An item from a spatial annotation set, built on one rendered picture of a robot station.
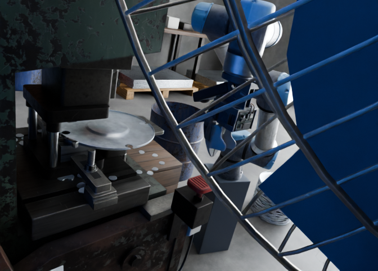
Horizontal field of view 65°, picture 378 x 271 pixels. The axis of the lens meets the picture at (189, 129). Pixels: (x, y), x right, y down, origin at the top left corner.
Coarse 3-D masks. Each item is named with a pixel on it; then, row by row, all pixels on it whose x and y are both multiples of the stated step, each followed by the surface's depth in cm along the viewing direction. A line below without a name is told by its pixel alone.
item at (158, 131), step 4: (140, 116) 106; (148, 120) 104; (152, 124) 101; (156, 128) 99; (160, 128) 100; (156, 132) 96; (160, 132) 97; (100, 152) 91; (104, 152) 89; (108, 152) 89; (112, 152) 90; (116, 152) 91; (120, 152) 92; (124, 152) 93; (104, 156) 90; (108, 156) 90; (112, 156) 91; (120, 156) 93; (124, 156) 94; (124, 160) 95
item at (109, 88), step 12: (48, 72) 75; (60, 72) 69; (72, 72) 69; (84, 72) 71; (96, 72) 73; (108, 72) 75; (48, 84) 76; (60, 84) 70; (72, 84) 70; (84, 84) 73; (96, 84) 75; (108, 84) 77; (60, 96) 71; (72, 96) 72; (84, 96) 74; (96, 96) 76; (108, 96) 78
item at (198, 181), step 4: (196, 176) 80; (200, 176) 80; (188, 180) 77; (192, 180) 77; (196, 180) 78; (200, 180) 78; (204, 180) 78; (188, 184) 77; (192, 184) 76; (196, 184) 76; (200, 184) 76; (204, 184) 77; (192, 188) 76; (196, 188) 75; (200, 188) 74; (204, 188) 75; (208, 188) 76; (196, 192) 75; (200, 192) 74; (204, 192) 75; (200, 196) 79
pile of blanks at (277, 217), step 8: (256, 184) 202; (256, 192) 199; (256, 200) 199; (264, 200) 192; (256, 208) 198; (264, 208) 192; (264, 216) 194; (272, 216) 191; (280, 216) 192; (280, 224) 193
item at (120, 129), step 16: (112, 112) 103; (64, 128) 85; (80, 128) 87; (96, 128) 88; (112, 128) 90; (128, 128) 93; (144, 128) 96; (80, 144) 78; (96, 144) 80; (112, 144) 82; (144, 144) 85
